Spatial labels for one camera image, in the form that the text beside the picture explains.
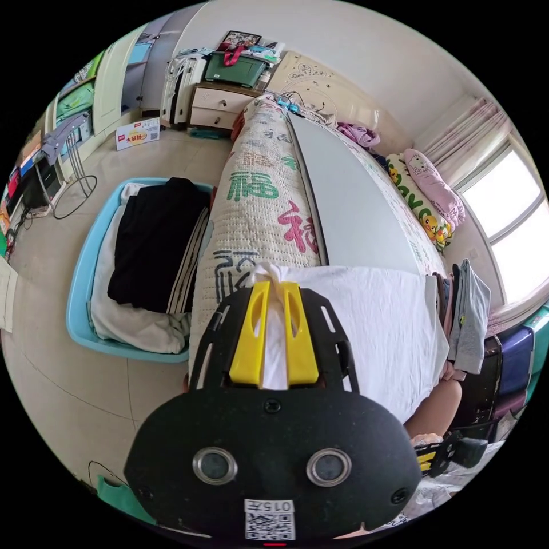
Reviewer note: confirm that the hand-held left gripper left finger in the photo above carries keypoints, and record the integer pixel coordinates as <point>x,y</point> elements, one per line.
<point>246,343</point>

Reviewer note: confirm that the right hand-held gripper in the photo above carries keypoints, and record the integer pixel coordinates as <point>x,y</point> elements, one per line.
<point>454,454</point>

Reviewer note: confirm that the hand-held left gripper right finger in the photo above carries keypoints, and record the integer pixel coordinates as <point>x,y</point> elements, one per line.
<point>302,351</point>

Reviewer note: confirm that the white patterned short sleeve shirt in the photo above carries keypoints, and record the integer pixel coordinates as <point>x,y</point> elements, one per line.
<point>369,326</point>

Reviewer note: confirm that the person's right hand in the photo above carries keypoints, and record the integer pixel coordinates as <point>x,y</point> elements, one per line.
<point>425,439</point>

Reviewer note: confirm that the person's body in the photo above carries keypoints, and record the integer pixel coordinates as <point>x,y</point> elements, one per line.
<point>435,405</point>

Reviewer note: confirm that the bed with printed quilt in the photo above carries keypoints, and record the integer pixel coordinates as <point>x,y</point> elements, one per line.
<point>257,214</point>

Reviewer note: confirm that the blue basket with clothes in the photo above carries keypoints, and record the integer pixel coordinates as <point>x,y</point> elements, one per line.
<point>141,257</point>

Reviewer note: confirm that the pile of clothes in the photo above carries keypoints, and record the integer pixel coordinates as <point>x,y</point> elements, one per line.
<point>469,317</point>

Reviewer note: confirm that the grey flat board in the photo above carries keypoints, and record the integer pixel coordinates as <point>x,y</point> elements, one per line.
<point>351,201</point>

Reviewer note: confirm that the pillow with yellow duck print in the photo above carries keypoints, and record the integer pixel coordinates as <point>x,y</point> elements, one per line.
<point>424,214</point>

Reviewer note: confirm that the pink pillow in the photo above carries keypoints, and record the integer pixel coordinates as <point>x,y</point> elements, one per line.
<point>433,184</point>

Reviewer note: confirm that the purple garment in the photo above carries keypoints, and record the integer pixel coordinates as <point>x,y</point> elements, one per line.
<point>359,134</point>

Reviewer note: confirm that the printed carton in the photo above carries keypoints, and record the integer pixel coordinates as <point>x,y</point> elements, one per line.
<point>137,135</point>

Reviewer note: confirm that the white nightstand with green box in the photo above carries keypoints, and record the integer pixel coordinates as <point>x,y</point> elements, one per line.
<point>214,107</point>

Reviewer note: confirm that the window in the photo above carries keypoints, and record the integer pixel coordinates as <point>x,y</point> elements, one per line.
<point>510,223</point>

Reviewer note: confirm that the pink curtain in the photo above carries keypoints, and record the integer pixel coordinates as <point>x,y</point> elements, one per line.
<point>463,133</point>

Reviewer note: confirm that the metal stand with grey garment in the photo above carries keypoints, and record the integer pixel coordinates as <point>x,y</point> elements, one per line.
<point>60,141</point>

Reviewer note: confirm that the white wardrobe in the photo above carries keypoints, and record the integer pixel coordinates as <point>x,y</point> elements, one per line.
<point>107,94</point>

